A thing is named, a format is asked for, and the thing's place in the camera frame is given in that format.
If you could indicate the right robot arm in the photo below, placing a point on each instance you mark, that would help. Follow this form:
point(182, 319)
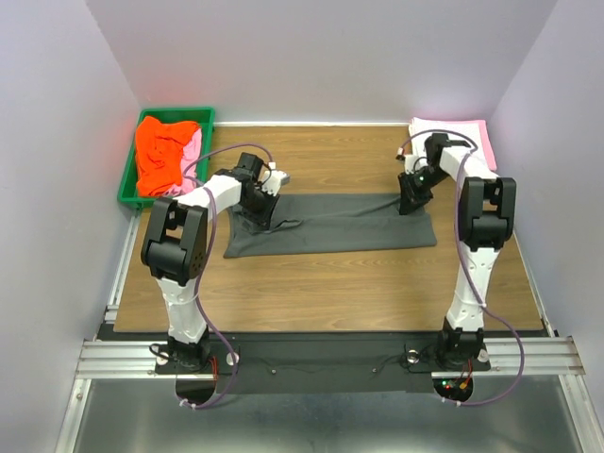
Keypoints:
point(483, 223)

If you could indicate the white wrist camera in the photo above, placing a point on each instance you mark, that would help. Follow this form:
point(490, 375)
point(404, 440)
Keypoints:
point(412, 161)
point(273, 180)

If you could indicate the green plastic bin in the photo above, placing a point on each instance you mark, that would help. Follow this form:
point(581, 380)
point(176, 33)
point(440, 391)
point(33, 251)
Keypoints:
point(204, 116)

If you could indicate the pink folded t shirt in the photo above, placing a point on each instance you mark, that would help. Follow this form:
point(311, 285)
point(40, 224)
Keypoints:
point(477, 131)

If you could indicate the orange t shirt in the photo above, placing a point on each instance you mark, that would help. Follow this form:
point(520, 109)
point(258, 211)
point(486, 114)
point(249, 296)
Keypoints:
point(158, 152)

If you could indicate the aluminium frame rail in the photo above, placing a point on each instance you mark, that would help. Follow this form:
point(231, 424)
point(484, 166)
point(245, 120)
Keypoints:
point(543, 357)

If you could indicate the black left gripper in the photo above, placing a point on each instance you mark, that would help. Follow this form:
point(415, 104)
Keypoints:
point(263, 218)

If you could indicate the pink t shirt in bin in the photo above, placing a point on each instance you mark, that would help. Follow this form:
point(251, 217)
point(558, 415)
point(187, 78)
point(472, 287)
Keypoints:
point(187, 166)

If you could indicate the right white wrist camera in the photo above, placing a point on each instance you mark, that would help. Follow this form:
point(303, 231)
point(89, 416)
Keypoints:
point(412, 161)

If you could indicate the grey t shirt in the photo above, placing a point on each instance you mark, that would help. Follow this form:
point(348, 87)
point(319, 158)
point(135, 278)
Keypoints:
point(330, 223)

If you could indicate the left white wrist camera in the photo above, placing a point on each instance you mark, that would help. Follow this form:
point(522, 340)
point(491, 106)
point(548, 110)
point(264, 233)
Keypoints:
point(273, 180)

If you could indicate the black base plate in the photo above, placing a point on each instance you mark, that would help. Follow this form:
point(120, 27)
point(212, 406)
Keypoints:
point(315, 363)

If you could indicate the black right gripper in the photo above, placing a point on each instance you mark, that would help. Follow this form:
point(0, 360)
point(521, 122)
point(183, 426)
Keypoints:
point(411, 199)

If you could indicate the white folded t shirt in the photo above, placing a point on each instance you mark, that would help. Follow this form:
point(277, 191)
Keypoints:
point(420, 125)

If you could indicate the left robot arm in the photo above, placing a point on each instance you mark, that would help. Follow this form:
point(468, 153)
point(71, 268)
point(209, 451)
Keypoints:
point(177, 244)

